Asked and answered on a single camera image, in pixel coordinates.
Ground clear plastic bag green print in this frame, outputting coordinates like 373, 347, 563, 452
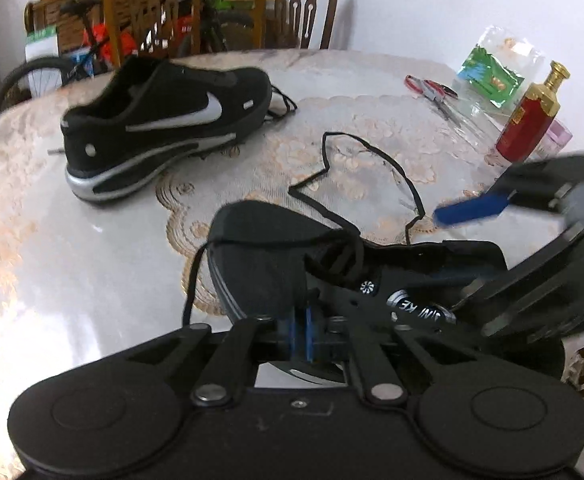
453, 24, 545, 111

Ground purple glass cup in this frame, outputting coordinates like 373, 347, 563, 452
537, 120, 573, 157

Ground black sneaker with silver swoosh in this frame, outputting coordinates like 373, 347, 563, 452
60, 55, 273, 204
207, 200, 568, 391

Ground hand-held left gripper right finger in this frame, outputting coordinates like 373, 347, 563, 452
300, 308, 477, 404

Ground white and green box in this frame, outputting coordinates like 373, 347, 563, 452
24, 26, 61, 63

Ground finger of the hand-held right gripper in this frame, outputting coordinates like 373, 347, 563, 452
454, 220, 584, 343
432, 154, 584, 226

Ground black bicycle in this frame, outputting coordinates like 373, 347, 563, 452
0, 0, 255, 113

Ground red handled scissors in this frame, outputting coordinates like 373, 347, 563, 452
404, 74, 465, 127

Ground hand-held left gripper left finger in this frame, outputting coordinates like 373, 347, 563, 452
126, 307, 301, 407

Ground red bottle with gold cap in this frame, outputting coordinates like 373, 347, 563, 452
495, 60, 572, 163

